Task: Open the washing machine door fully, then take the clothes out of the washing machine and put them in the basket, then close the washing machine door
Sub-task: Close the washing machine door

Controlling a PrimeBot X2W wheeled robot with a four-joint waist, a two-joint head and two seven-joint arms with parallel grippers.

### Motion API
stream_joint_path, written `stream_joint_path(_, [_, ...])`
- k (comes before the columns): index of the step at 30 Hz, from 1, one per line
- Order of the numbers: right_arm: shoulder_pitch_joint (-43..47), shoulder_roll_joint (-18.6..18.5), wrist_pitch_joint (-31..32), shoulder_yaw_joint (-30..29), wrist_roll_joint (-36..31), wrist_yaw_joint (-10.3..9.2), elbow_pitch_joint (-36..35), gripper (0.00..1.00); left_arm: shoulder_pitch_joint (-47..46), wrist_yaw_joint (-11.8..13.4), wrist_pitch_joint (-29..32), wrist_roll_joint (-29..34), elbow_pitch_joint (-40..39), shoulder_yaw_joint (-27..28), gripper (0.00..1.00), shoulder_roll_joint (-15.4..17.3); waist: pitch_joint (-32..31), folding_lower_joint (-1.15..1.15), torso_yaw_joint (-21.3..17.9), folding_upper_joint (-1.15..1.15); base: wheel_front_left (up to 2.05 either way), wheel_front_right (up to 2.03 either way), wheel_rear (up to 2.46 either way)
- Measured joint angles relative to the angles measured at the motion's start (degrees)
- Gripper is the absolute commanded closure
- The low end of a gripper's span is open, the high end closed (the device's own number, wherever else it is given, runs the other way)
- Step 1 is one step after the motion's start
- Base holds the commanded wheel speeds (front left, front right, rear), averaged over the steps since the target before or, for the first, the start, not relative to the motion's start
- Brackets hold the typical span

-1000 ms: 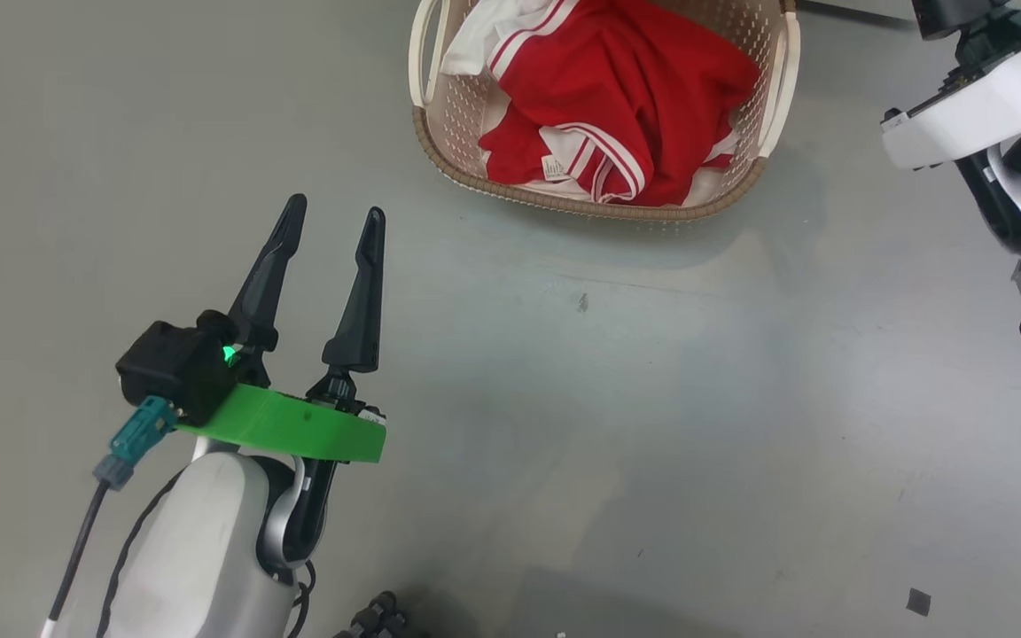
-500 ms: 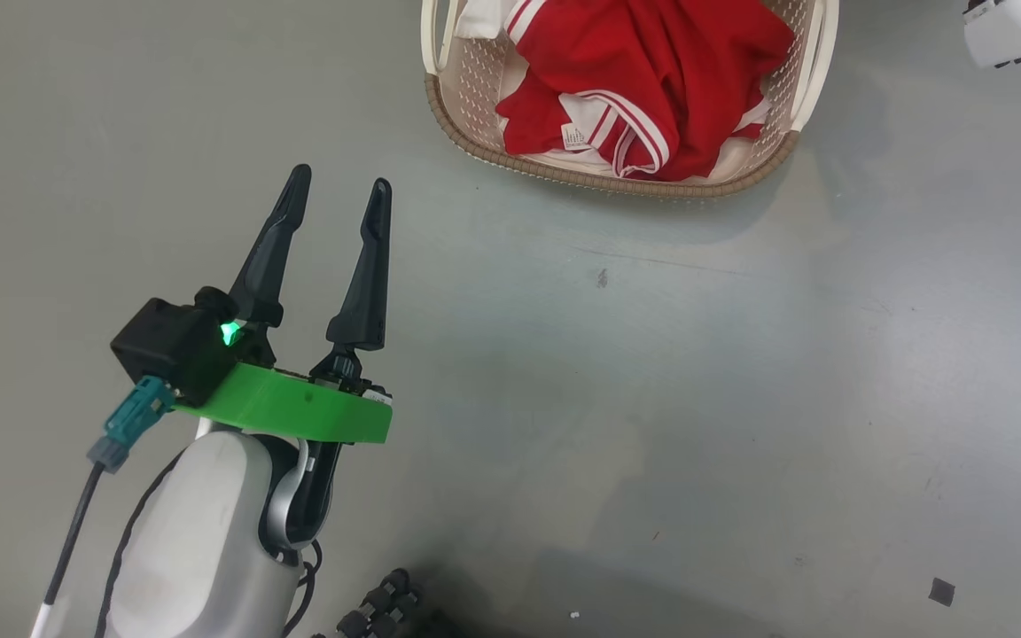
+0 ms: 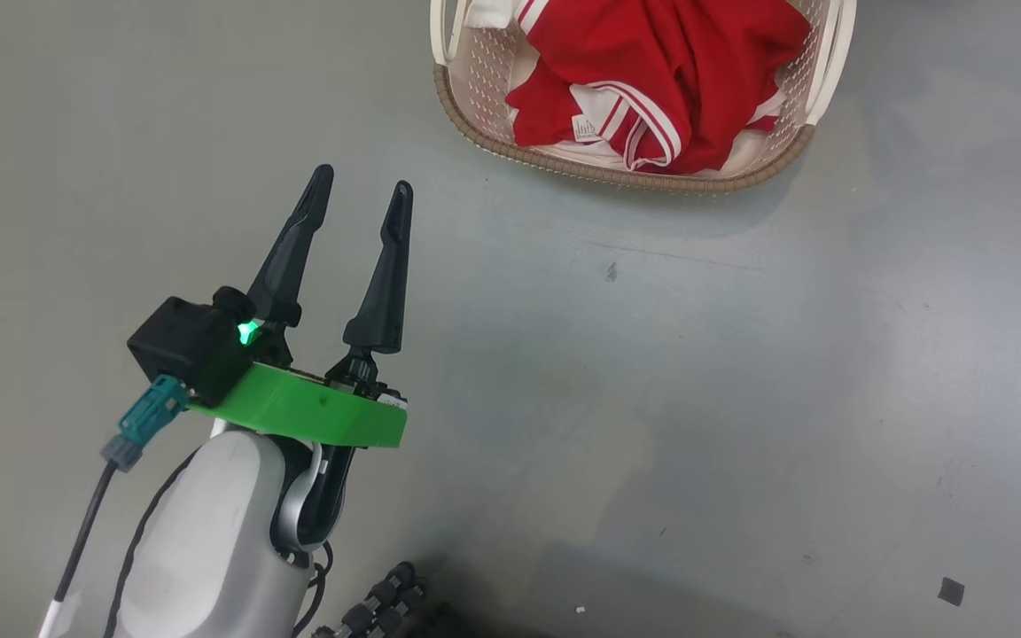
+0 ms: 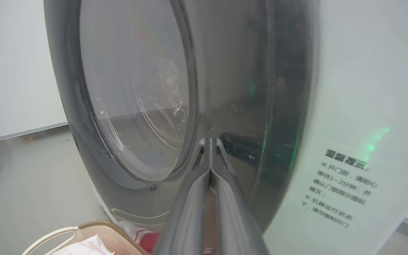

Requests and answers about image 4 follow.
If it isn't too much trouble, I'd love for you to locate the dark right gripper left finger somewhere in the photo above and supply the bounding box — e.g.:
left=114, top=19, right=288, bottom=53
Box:
left=153, top=138, right=214, bottom=255

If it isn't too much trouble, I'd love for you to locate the washing machine glass door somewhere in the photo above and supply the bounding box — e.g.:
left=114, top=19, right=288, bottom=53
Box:
left=44, top=0, right=320, bottom=235

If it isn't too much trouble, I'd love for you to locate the white front-load washing machine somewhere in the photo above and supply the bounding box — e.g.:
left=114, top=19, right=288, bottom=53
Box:
left=91, top=0, right=408, bottom=255

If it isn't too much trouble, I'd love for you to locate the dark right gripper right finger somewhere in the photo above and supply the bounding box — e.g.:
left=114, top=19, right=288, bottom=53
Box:
left=209, top=138, right=270, bottom=255

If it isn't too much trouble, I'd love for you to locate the cream perforated laundry basket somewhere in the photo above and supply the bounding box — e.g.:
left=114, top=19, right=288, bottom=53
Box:
left=22, top=220, right=152, bottom=255

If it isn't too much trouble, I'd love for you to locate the red and white garment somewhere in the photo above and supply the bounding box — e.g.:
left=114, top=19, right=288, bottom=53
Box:
left=52, top=221, right=163, bottom=255

